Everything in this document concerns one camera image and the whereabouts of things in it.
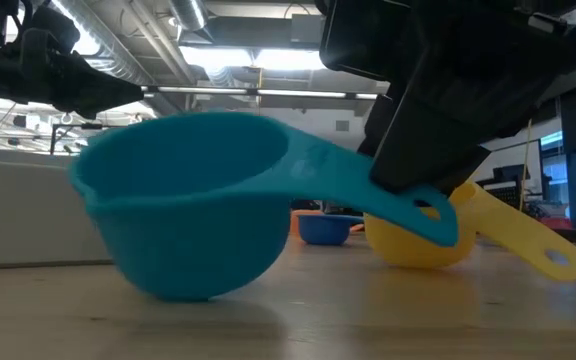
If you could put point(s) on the grey ceiling unit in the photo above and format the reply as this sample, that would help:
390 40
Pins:
305 29

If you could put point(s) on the long ceiling light bar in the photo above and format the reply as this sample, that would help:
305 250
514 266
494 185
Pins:
203 90

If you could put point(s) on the black gantry frame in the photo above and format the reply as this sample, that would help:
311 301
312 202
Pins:
55 135

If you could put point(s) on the large silver ceiling duct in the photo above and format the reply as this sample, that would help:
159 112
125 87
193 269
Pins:
113 50

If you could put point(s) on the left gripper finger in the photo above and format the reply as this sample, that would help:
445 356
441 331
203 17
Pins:
98 95

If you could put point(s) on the blue plastic measuring cup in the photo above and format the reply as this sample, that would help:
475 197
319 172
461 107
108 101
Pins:
325 230

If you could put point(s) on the orange plastic measuring cup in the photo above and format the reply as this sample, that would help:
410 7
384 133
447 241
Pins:
294 222

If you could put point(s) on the small silver ceiling duct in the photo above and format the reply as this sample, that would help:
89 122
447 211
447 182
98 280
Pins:
188 12

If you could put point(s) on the grey plastic basket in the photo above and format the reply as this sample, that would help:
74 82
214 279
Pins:
18 215

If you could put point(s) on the black pegboard cart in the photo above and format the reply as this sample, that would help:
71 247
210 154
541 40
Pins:
505 192

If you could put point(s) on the red and black toolbox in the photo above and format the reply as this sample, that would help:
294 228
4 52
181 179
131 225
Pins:
555 222

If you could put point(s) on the black monitor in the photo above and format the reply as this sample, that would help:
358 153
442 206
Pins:
510 172

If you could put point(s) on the whiteboard with black frame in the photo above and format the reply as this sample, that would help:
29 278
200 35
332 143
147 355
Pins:
513 157

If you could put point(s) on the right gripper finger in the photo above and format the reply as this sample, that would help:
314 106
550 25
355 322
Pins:
378 125
428 150

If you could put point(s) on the yellow plastic measuring cup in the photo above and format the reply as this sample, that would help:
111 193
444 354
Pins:
408 250

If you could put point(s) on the teal plastic measuring cup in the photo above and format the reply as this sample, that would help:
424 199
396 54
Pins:
183 240

